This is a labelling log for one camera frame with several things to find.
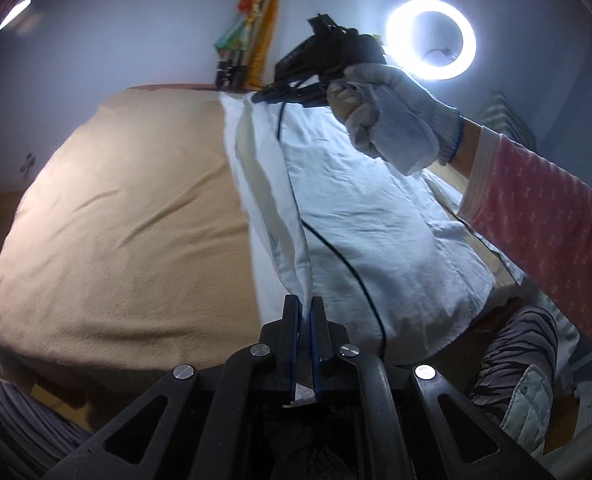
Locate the folded tripod with colourful cloth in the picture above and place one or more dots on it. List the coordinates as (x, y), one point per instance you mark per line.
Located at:
(244, 48)

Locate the green striped pillow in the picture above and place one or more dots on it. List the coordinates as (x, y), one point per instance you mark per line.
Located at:
(499, 116)

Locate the white cotton garment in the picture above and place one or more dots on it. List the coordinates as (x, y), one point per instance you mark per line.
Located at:
(378, 248)

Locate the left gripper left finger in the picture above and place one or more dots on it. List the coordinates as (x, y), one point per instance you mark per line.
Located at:
(287, 350)

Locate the right hand in white glove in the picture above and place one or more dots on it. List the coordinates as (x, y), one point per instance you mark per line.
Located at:
(388, 115)

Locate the grey pleated skirt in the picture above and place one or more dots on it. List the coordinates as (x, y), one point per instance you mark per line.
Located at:
(518, 366)

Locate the white ring light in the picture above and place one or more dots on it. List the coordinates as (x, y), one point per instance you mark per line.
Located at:
(430, 40)

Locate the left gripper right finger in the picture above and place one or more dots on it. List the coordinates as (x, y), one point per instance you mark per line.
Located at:
(317, 323)

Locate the beige bed blanket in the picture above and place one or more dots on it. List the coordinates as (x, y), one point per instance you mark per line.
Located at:
(129, 254)

